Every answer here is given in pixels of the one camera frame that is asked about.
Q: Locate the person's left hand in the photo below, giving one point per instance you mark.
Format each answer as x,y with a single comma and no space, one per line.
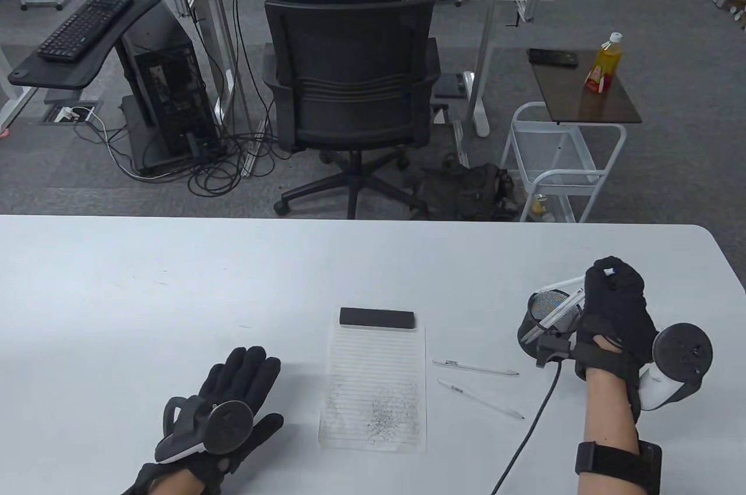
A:
247,378

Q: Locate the person's right hand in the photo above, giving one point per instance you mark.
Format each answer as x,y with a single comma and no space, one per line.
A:
618,308

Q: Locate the blue-capped white mechanical pencil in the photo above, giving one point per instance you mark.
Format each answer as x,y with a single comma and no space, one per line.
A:
562,283

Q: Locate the yellow-capped white mechanical pencil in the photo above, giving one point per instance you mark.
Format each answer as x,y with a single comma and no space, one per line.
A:
475,367

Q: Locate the green-capped white mechanical pencil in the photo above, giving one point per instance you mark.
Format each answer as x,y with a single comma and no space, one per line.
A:
478,397

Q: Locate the person's left forearm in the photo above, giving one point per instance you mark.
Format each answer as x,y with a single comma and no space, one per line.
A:
178,486

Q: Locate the black white tracking controller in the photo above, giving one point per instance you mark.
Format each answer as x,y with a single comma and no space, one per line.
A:
682,352
230,428

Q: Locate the black mesh pen holder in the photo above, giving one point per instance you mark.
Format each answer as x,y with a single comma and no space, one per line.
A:
542,302

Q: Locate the lined white paper sheet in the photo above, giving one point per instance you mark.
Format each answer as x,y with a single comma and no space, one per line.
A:
373,367

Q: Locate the small yellow bottle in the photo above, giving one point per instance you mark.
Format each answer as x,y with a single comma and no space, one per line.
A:
539,208

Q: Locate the black rectangular block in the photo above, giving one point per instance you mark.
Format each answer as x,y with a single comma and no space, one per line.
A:
376,318

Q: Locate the black battery pack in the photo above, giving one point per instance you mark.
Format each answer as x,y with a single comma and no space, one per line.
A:
651,460

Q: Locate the dark olive backpack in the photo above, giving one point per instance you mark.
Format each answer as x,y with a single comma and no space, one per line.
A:
466,192

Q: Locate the brown side table top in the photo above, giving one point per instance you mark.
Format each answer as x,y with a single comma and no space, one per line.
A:
559,92

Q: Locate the yellow drink bottle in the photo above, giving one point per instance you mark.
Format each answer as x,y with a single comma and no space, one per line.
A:
605,60

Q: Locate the black smartphone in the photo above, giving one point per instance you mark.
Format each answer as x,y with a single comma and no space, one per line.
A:
552,58

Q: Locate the black computer tower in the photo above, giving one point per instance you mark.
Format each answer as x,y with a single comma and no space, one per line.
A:
169,92

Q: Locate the black mesh office chair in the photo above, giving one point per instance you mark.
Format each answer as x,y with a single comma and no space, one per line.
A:
349,87

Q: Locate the grey floor socket box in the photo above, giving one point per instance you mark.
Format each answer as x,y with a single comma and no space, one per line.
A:
58,113

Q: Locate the black keyboard tray table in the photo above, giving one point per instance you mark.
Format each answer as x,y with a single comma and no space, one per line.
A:
52,72

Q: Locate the black keyboard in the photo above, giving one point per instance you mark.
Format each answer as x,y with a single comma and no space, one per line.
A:
84,25

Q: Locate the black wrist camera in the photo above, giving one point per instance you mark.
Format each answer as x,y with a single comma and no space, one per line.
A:
553,346

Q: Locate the white desk frame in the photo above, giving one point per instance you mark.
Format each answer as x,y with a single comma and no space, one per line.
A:
17,104

